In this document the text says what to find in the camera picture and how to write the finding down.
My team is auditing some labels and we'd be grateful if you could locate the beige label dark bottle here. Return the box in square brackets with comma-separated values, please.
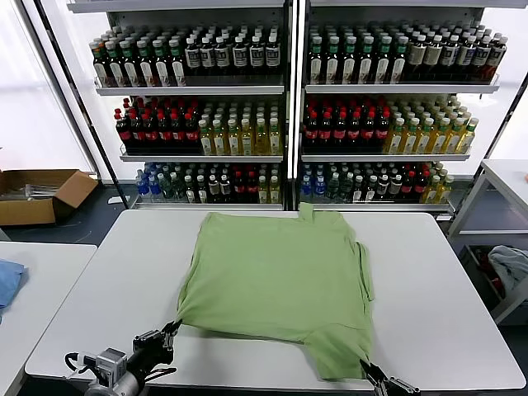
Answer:
[407, 34, 427, 82]
[424, 34, 443, 82]

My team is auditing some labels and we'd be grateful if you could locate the brown cardboard box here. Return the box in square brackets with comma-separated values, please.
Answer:
[0, 168, 100, 227]

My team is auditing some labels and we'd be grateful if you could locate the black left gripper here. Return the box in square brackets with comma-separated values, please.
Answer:
[126, 320, 182, 375]

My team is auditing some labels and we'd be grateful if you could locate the white metal frame table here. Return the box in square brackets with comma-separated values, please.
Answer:
[447, 158, 528, 325]

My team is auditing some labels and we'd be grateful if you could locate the black window frame post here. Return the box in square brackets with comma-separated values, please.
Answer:
[18, 0, 130, 210]
[478, 76, 528, 178]

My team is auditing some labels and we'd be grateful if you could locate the white cap reddish tea bottle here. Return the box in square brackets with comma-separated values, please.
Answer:
[488, 35, 508, 82]

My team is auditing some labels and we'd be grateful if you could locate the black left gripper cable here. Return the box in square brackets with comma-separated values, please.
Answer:
[144, 365, 177, 381]

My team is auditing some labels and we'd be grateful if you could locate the white metal shelf unit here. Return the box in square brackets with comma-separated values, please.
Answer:
[293, 0, 502, 215]
[65, 0, 295, 211]

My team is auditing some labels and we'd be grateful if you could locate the black left wrist cable loop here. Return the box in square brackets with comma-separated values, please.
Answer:
[64, 351, 98, 375]

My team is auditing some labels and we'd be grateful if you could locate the pale grey crumpled cloth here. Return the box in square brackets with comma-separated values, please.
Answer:
[488, 245, 528, 298]

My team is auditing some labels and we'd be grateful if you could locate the red fabric item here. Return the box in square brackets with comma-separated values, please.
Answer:
[480, 259, 507, 299]

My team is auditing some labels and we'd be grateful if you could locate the green t-shirt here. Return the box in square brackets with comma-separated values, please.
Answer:
[176, 201, 377, 381]

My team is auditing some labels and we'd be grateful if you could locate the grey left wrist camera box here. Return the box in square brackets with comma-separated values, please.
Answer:
[95, 348, 128, 379]

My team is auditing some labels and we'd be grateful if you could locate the green cap dark tea bottle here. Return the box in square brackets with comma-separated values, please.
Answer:
[324, 35, 342, 82]
[391, 35, 408, 82]
[120, 39, 139, 87]
[135, 39, 155, 87]
[105, 39, 124, 87]
[309, 35, 325, 82]
[151, 38, 170, 87]
[91, 37, 109, 87]
[357, 35, 375, 82]
[167, 38, 186, 87]
[341, 35, 358, 82]
[375, 35, 393, 82]

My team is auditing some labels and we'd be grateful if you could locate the red cap cola bottle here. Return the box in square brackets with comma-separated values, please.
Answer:
[332, 110, 349, 152]
[304, 109, 320, 152]
[245, 171, 259, 203]
[184, 111, 200, 152]
[318, 110, 334, 152]
[402, 171, 416, 202]
[347, 110, 363, 152]
[157, 111, 173, 152]
[143, 111, 159, 152]
[232, 171, 247, 203]
[114, 107, 132, 152]
[170, 111, 186, 152]
[130, 111, 145, 152]
[361, 109, 377, 152]
[414, 170, 429, 202]
[375, 107, 391, 152]

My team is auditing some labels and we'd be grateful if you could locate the white cap blue label bottle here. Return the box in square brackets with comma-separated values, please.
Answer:
[199, 35, 215, 76]
[473, 35, 492, 82]
[232, 35, 248, 76]
[214, 35, 231, 76]
[456, 35, 476, 82]
[248, 35, 264, 76]
[264, 35, 280, 76]
[440, 35, 460, 82]
[184, 35, 200, 76]

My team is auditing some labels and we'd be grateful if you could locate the blue folded cloth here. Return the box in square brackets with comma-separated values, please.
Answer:
[0, 258, 29, 317]

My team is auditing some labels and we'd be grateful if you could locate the shiny metal parts bundle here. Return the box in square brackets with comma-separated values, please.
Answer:
[22, 183, 63, 202]

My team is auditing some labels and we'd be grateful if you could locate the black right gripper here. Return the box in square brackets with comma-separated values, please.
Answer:
[359, 358, 421, 396]

